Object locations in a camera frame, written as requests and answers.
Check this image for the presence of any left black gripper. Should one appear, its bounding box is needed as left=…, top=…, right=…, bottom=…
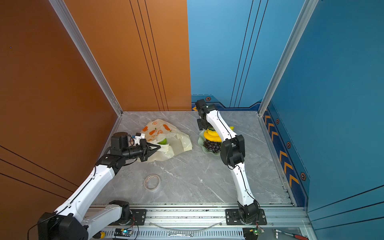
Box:
left=122, top=139, right=161, bottom=162

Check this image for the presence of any green bumpy fruit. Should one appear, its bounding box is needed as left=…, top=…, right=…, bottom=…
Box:
left=158, top=139, right=168, bottom=145

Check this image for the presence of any cream plastic bag orange print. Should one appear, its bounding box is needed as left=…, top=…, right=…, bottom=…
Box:
left=141, top=119, right=193, bottom=162

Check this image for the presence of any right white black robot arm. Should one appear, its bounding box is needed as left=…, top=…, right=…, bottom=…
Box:
left=195, top=99, right=261, bottom=225

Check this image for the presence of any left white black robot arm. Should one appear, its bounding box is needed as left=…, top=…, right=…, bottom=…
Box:
left=37, top=133, right=161, bottom=240

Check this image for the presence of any yellow banana bunch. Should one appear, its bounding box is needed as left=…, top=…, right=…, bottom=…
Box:
left=203, top=126, right=237, bottom=143

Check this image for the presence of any dark grape bunch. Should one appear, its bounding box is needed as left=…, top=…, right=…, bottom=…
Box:
left=203, top=140, right=222, bottom=153

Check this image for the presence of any clear tape roll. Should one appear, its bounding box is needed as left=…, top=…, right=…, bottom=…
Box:
left=144, top=174, right=161, bottom=192

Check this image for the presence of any left green circuit board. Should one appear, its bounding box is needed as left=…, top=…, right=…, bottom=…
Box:
left=113, top=228, right=134, bottom=238

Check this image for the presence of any green circuit board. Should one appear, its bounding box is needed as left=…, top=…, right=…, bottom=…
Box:
left=113, top=228, right=134, bottom=238
left=243, top=228, right=265, bottom=240

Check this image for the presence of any silver wrench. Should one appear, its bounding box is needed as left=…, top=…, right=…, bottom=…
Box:
left=167, top=232, right=195, bottom=238

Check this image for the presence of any yellow black screwdriver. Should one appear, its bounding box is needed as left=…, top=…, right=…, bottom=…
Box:
left=93, top=231, right=106, bottom=239

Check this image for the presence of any right green circuit board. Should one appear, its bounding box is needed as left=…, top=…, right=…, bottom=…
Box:
left=243, top=228, right=265, bottom=240

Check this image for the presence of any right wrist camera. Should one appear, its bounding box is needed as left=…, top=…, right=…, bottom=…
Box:
left=195, top=99, right=208, bottom=115

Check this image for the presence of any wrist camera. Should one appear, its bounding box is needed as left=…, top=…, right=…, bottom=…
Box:
left=111, top=132, right=145, bottom=150
left=195, top=99, right=208, bottom=115

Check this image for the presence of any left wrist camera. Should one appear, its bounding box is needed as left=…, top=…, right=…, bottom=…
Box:
left=111, top=132, right=145, bottom=150

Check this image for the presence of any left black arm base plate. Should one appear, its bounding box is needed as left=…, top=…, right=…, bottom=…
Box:
left=109, top=209, right=147, bottom=227

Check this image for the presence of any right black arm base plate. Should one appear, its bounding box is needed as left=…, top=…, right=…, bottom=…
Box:
left=225, top=209, right=268, bottom=226

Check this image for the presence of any aluminium front rail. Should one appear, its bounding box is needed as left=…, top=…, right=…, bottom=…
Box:
left=102, top=204, right=317, bottom=240

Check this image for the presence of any red handled tool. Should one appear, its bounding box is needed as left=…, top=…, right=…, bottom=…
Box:
left=273, top=229, right=309, bottom=240

